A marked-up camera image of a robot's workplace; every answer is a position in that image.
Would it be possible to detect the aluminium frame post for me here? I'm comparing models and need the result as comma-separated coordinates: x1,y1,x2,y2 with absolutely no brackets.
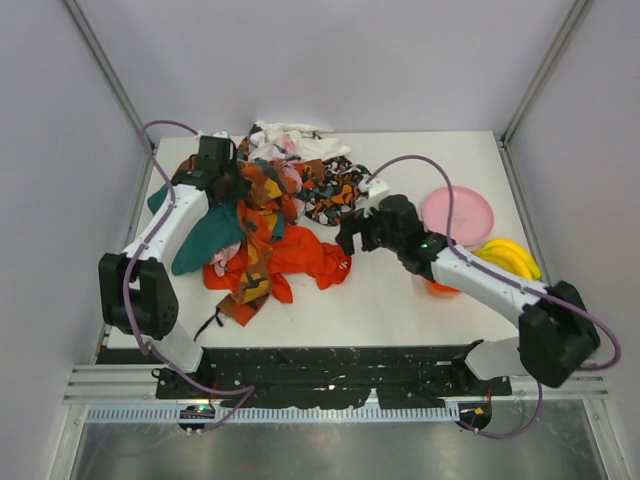
499,0,594,149
59,0,154,150

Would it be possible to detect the orange camouflage cloth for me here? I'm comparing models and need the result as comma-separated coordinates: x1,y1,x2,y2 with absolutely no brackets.
198,140,298,326

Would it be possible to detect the plain orange cloth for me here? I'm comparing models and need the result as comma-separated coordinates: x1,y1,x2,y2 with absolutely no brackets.
203,226,351,304

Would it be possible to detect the pink plate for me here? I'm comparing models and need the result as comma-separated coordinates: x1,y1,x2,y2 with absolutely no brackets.
420,186,494,247

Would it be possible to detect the teal cloth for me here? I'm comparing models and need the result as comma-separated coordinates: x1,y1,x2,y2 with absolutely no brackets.
141,184,244,276

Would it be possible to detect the white pink patterned cloth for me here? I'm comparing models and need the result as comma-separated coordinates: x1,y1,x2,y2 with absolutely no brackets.
247,121,351,164

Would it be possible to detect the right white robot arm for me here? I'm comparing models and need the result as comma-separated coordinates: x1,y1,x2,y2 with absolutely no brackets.
336,194,601,388

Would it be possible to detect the aluminium rail profile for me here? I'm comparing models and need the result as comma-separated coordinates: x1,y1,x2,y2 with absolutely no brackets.
63,364,610,404

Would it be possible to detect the white slotted cable duct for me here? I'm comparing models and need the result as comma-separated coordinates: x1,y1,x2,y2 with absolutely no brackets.
85,403,459,425

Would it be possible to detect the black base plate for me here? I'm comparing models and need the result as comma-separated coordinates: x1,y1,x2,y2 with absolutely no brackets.
95,342,513,410

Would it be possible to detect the yellow banana bunch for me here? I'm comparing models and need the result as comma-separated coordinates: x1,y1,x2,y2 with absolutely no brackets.
473,238,542,280

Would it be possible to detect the orange plastic bowl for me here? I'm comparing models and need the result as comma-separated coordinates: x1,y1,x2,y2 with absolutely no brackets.
425,280,460,298

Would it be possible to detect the left aluminium frame post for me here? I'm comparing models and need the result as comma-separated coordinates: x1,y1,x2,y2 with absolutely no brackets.
59,0,154,150

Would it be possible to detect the right aluminium frame post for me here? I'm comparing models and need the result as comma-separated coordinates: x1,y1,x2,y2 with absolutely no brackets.
499,0,594,149

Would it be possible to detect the black orange white patterned cloth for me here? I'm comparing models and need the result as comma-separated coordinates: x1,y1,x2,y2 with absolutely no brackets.
299,156,371,226

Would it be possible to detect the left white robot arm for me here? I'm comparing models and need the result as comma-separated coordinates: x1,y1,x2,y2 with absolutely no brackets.
98,131,247,374

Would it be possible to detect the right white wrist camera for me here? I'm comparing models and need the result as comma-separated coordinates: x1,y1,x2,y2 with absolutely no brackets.
356,177,389,212

